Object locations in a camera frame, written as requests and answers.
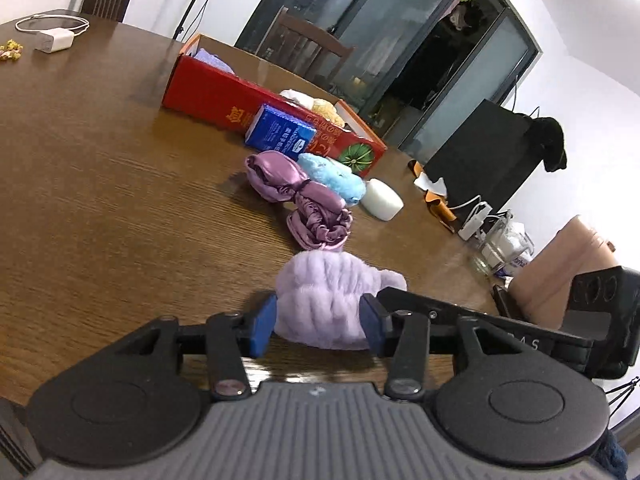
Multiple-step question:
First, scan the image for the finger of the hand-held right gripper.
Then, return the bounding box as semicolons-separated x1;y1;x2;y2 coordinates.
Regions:
377;287;567;335

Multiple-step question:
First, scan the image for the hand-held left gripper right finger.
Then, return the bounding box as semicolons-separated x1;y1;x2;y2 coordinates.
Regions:
360;294;506;403

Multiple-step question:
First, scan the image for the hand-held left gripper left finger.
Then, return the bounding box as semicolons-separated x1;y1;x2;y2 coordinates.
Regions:
117;292;279;402

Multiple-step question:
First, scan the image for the light purple fluffy headband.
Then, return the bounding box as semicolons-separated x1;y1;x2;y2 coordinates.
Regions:
272;251;408;351

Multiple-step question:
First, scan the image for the purple satin cloth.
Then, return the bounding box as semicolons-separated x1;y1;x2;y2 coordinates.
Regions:
244;150;354;252

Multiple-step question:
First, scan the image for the light blue plush toy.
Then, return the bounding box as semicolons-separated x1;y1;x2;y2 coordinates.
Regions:
297;152;367;208

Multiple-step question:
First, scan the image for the blue tissue pack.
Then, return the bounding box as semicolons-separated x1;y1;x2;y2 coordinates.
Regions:
244;103;319;157

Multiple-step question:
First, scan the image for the white and yellow plush toy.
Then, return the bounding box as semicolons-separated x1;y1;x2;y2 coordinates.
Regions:
279;89;347;128

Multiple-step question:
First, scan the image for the red cardboard box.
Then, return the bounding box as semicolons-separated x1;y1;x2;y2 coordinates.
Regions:
161;34;389;180

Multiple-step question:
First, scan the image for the purple knitted cloth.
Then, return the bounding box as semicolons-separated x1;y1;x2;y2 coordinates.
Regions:
192;47;236;75

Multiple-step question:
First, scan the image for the black smartphone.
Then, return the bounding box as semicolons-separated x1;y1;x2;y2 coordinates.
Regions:
491;284;527;319

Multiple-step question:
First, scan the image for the white tissue pack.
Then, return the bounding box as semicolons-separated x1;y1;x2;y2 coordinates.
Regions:
492;250;534;282

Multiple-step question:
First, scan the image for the clear plastic jar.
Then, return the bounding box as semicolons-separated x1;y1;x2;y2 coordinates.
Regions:
472;212;536;277

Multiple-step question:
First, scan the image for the white power adapter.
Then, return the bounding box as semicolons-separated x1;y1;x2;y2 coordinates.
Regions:
457;202;494;241

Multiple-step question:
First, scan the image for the orange and white wrapper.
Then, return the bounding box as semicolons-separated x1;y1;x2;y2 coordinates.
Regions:
407;159;459;224

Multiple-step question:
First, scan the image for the black cloth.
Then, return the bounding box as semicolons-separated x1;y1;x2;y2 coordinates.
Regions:
522;116;569;174

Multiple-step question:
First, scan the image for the dark framed sliding glass door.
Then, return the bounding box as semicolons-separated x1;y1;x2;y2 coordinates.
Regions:
235;0;544;162

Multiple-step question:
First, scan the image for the white charger plug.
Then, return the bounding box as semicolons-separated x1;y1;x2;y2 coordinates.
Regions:
34;30;75;54

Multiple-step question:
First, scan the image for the white adapter cable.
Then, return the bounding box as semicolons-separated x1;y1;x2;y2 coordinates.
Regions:
446;195;484;212

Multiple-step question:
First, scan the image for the white charger cable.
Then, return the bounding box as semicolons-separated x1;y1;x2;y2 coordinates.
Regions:
15;14;91;37

